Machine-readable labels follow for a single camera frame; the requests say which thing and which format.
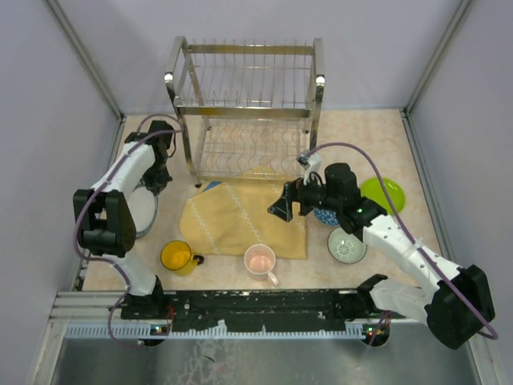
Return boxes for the white plate green rim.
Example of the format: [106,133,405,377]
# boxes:
[128,183,159,239]

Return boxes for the stainless steel dish rack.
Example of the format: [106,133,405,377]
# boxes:
[164,36,325,187]

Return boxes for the blue patterned bowl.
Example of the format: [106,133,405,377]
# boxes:
[313,209,340,227]

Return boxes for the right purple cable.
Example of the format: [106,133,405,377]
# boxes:
[308,142,500,348]

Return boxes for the white slotted cable duct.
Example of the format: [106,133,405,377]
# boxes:
[64,320,376,341]

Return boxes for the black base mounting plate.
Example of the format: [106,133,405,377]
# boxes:
[120,289,383,333]

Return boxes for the yellow cloth with white zigzags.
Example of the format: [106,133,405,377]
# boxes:
[179,175,308,260]

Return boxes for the yellow glass mug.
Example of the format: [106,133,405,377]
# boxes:
[160,241,205,277]

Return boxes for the pink and white mug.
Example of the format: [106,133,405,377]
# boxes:
[243,244,280,287]

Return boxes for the aluminium frame post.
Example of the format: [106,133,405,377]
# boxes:
[402,0,474,117]
[43,0,126,121]

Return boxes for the pale green patterned bowl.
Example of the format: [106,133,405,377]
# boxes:
[327,228,367,265]

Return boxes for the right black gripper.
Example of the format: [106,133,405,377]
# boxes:
[268,168,341,222]

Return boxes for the left aluminium frame post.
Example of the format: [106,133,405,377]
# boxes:
[43,0,126,121]

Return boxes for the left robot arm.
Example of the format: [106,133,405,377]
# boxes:
[72,120,178,318]

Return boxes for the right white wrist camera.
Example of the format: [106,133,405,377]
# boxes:
[297,150,321,185]

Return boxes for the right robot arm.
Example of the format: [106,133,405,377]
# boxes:
[268,163,495,350]

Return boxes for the aluminium front rail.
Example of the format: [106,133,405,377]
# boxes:
[48,289,485,322]

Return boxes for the right aluminium frame post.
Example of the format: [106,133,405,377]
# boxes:
[402,0,474,117]

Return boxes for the lime green plate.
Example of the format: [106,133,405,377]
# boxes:
[359,176,406,216]

